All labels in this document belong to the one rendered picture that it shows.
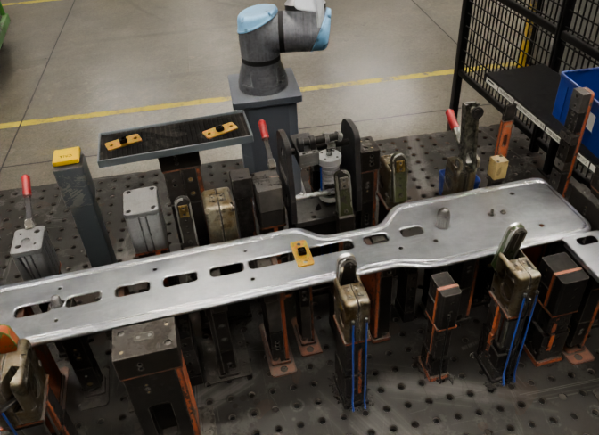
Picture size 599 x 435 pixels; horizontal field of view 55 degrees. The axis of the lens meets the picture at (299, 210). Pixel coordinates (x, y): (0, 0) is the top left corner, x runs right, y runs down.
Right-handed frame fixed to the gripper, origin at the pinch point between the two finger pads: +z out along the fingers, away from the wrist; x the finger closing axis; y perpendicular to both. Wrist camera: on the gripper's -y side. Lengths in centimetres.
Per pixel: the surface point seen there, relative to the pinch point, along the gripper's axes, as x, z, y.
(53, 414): 44, 56, 67
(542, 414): 60, 74, -34
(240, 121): -10.4, 28.0, 17.4
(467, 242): 33, 44, -26
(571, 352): 48, 73, -50
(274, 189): 9.5, 36.4, 13.3
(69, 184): -5, 34, 61
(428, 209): 19, 44, -22
